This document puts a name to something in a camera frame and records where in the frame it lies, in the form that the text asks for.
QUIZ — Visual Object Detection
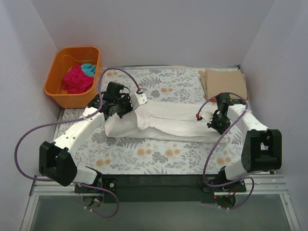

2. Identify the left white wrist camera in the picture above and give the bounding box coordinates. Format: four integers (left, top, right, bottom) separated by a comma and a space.
130, 93, 148, 109

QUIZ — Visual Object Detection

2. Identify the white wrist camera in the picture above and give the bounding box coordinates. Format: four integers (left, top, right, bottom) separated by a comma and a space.
130, 93, 148, 109
196, 111, 213, 123

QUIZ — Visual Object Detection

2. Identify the crumpled magenta shirt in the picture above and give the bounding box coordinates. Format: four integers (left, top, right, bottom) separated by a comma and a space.
62, 64, 94, 94

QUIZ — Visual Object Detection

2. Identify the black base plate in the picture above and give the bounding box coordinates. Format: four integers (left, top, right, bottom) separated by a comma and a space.
74, 173, 247, 204

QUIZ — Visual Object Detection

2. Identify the white t shirt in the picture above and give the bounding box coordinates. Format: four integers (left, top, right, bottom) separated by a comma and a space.
104, 100, 220, 143

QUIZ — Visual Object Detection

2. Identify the folded beige shirt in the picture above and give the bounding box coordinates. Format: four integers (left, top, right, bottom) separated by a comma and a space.
199, 69, 248, 100

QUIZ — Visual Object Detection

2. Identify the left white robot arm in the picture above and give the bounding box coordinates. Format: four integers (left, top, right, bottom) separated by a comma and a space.
39, 82, 132, 193

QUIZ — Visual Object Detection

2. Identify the orange plastic basket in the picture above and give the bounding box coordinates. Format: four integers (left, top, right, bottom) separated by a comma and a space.
44, 46, 102, 109

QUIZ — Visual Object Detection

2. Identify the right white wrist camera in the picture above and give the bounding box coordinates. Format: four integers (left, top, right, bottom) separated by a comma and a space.
196, 111, 213, 123

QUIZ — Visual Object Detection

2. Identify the floral patterned table mat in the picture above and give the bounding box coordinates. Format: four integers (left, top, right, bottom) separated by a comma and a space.
49, 68, 270, 176

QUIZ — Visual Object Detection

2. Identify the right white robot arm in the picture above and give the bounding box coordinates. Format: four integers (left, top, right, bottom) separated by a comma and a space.
202, 92, 282, 191

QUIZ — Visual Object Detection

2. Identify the crumpled teal shirt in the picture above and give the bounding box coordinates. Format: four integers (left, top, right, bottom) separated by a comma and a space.
81, 64, 96, 77

